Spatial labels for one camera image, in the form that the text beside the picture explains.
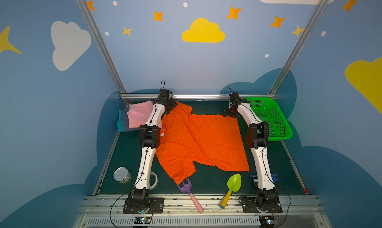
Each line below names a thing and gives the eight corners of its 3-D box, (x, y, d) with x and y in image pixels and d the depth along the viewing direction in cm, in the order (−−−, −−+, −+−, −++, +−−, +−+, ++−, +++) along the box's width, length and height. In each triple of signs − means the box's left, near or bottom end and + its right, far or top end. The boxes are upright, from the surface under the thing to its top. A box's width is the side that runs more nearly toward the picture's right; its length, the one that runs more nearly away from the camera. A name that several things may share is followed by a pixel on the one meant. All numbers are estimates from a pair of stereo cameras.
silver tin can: (115, 183, 82) (111, 180, 78) (120, 170, 87) (115, 166, 82) (129, 183, 82) (126, 180, 78) (133, 170, 87) (129, 166, 83)
